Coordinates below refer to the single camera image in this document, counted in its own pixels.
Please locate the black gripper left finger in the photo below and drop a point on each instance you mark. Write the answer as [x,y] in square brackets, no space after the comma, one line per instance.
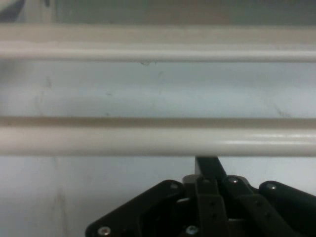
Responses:
[148,205]

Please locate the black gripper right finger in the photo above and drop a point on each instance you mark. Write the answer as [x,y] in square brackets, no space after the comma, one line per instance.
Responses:
[284,209]

